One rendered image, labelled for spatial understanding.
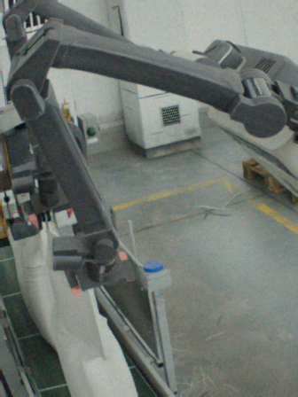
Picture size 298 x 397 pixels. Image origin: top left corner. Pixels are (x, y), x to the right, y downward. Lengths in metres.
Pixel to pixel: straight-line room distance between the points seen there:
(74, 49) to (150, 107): 4.78
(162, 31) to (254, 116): 4.67
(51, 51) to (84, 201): 0.33
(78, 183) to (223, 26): 5.57
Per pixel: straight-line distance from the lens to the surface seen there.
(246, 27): 6.71
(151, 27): 5.59
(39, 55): 0.90
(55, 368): 2.39
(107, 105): 6.18
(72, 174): 1.07
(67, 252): 1.22
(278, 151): 1.22
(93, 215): 1.13
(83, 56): 0.92
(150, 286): 1.98
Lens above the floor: 1.76
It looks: 21 degrees down
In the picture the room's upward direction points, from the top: 8 degrees counter-clockwise
